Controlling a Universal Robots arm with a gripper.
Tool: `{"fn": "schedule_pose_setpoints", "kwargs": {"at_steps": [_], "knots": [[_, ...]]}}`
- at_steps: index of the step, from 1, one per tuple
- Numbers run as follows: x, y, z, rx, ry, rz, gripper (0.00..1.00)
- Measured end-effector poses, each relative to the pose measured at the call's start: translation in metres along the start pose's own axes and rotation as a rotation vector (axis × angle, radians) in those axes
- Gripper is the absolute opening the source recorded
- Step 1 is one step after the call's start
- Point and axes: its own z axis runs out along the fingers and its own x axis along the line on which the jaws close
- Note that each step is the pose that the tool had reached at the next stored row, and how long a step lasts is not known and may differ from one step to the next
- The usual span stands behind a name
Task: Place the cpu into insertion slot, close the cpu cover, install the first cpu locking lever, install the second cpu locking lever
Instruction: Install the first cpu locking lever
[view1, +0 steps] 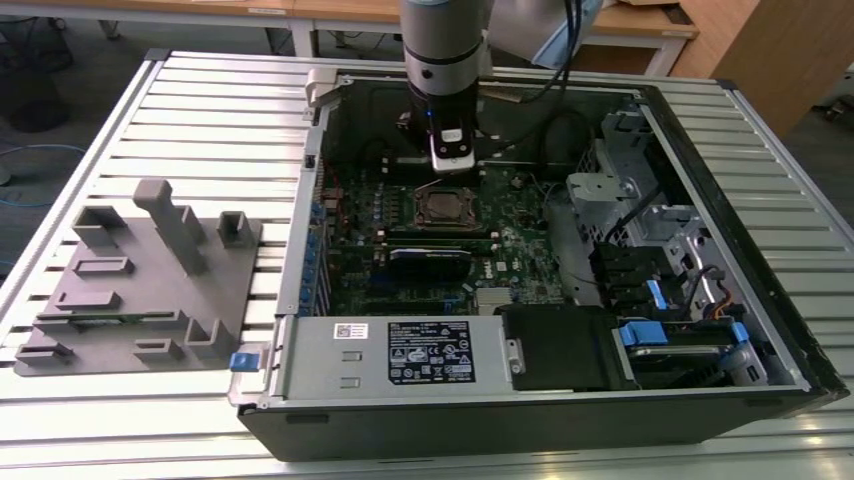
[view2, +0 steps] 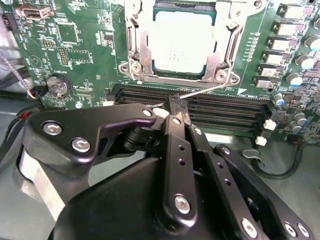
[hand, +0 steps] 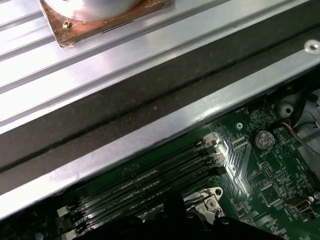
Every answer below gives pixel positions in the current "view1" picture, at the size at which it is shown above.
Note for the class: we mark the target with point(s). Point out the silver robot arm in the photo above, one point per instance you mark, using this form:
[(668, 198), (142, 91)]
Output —
[(441, 50)]

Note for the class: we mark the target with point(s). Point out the wooden desk white frame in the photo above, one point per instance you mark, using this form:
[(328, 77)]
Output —
[(668, 27), (167, 5)]

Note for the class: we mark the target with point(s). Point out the black power supply label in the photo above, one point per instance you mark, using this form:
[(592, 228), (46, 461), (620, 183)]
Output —
[(432, 358)]

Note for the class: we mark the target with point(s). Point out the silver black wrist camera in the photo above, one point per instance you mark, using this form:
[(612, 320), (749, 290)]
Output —
[(454, 155)]

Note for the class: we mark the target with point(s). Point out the blue case latch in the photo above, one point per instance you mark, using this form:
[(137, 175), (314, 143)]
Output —
[(242, 362)]

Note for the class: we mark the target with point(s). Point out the CPU socket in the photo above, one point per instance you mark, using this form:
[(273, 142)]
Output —
[(416, 224)]

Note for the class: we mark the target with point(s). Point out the black RAM slot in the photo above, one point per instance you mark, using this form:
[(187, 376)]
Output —
[(441, 244), (441, 233)]

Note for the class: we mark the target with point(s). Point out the black graphics card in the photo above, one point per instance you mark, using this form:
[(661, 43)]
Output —
[(429, 269)]

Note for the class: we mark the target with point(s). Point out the green RAM stick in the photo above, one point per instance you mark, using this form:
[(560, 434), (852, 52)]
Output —
[(101, 321)]

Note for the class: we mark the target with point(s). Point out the white code sticker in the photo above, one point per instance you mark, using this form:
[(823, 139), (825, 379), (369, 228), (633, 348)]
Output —
[(350, 331)]

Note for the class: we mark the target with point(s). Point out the silver CPU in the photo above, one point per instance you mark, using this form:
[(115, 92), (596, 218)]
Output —
[(444, 206)]

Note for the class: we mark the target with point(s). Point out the grey parts rack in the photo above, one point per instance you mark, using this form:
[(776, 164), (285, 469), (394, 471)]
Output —
[(154, 300)]

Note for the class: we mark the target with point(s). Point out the wooden cabinet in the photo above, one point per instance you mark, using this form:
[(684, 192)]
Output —
[(788, 50)]

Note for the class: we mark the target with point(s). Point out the silver metal drive cage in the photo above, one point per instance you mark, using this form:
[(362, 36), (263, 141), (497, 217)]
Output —
[(601, 187)]

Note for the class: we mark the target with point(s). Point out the blue plastic clip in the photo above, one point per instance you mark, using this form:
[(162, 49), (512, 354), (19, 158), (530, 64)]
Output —
[(741, 332), (657, 295)]

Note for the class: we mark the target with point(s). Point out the silver hard disk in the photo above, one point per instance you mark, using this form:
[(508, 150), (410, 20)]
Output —
[(674, 351)]

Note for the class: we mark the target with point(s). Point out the silver chipset heatsink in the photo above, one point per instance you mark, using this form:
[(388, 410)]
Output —
[(497, 297)]

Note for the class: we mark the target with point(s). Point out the grey metal power supply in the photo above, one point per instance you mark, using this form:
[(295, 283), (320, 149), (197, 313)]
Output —
[(306, 369)]

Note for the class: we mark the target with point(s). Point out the blue disk carrier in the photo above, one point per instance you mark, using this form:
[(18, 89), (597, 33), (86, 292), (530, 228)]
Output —
[(642, 333)]

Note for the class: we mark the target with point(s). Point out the green motherboard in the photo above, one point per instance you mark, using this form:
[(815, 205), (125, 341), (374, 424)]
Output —
[(534, 260)]

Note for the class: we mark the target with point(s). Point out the black PC case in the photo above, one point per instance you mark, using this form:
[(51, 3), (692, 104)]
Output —
[(468, 430)]

